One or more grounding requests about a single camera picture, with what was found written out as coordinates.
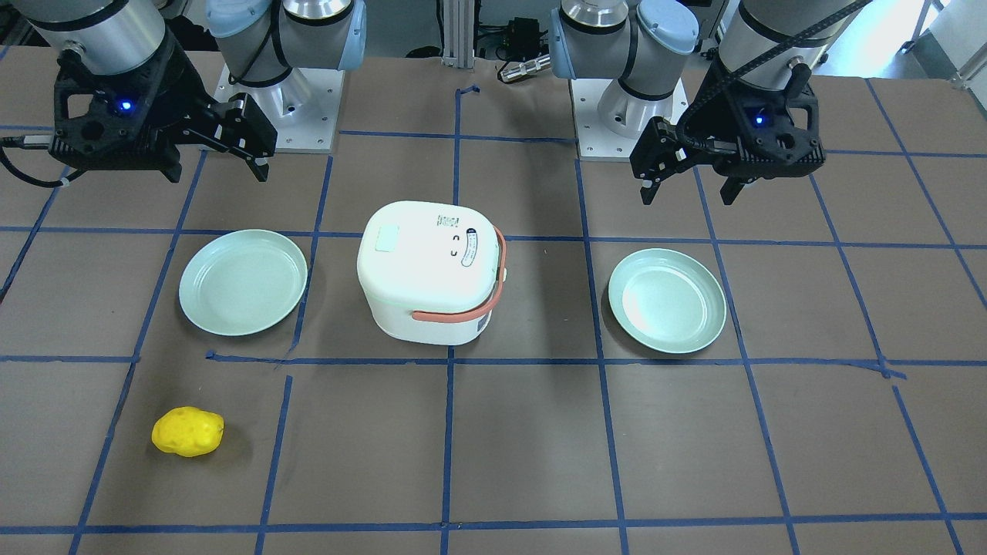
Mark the black power adapter background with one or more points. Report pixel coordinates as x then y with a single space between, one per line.
523 39

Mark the aluminium frame post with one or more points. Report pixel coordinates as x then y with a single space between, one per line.
458 27

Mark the black gripper near toy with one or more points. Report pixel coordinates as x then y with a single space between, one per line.
182 91

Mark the orange rice cooker handle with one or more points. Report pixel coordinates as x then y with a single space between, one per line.
482 309

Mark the green plate far from toy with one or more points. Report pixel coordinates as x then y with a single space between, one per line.
667 301

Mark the green plate near yellow toy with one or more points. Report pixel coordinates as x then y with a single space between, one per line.
243 282

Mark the robot arm near yellow toy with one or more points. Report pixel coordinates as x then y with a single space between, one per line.
261 43

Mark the white base plate toy side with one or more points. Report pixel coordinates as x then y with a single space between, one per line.
303 108

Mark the silver metal cylinder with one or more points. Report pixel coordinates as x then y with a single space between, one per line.
517 71

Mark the yellow toy potato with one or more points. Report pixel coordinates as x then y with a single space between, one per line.
188 432

